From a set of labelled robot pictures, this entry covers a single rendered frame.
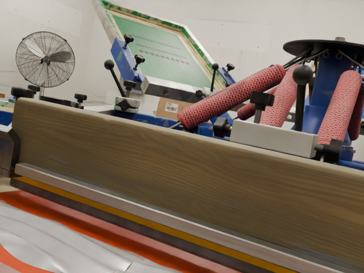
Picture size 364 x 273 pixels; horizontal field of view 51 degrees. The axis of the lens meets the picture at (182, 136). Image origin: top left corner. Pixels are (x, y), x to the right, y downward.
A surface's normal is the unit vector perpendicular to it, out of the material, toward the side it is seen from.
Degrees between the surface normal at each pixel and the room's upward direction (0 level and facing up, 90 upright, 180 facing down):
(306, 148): 90
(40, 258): 39
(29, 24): 90
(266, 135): 90
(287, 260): 90
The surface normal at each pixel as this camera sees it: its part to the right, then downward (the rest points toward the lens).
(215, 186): -0.44, -0.01
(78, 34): 0.87, 0.20
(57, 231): -0.11, -0.86
